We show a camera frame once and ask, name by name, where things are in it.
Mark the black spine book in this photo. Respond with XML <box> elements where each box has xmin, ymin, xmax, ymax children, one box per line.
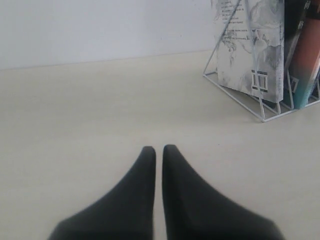
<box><xmin>283</xmin><ymin>0</ymin><xmax>311</xmax><ymax>95</ymax></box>

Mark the white wire book rack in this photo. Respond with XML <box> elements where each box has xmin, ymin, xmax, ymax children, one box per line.
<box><xmin>203</xmin><ymin>0</ymin><xmax>320</xmax><ymax>122</ymax></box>

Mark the grey marbled white book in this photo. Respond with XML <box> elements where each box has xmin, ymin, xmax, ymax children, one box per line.
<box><xmin>214</xmin><ymin>0</ymin><xmax>285</xmax><ymax>103</ymax></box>

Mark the red teal spine book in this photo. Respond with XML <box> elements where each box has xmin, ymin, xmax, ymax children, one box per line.
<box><xmin>289</xmin><ymin>13</ymin><xmax>320</xmax><ymax>109</ymax></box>

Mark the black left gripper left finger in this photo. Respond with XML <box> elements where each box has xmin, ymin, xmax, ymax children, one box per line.
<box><xmin>49</xmin><ymin>146</ymin><xmax>156</xmax><ymax>240</ymax></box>

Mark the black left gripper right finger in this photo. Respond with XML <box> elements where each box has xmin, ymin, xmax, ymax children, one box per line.
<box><xmin>162</xmin><ymin>144</ymin><xmax>284</xmax><ymax>240</ymax></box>

